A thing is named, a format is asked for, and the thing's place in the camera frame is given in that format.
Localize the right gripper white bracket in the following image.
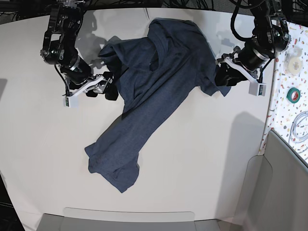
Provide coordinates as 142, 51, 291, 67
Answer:
65, 72, 119, 101

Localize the dark blue t-shirt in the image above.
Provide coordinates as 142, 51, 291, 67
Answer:
85, 19, 230, 193

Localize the clear tape roll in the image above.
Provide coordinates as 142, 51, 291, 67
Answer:
284, 47, 303, 76

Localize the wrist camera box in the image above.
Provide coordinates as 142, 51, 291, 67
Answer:
248, 82, 267, 96
63, 96, 78, 108

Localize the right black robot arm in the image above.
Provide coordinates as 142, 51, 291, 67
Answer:
40, 0, 118, 108

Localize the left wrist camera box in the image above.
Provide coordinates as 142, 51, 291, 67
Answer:
248, 82, 267, 96

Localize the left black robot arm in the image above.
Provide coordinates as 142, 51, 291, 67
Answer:
215, 0, 291, 87

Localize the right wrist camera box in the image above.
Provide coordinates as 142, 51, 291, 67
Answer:
63, 96, 78, 108

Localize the grey chair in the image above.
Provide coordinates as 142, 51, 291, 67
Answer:
37, 207, 220, 231
230, 131, 308, 231

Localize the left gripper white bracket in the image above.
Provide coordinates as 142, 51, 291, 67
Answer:
215, 47, 264, 87

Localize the green tape roll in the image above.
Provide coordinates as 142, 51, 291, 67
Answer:
287, 88, 301, 104

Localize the terrazzo patterned side table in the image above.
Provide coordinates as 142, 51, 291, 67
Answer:
259, 23, 308, 161

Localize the grey chair at bottom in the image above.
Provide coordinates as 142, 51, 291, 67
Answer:
37, 207, 220, 231

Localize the coiled white cable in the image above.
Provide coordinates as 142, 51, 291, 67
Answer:
288, 111, 308, 144

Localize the grey chair at right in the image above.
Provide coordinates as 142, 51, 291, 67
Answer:
230, 131, 308, 231

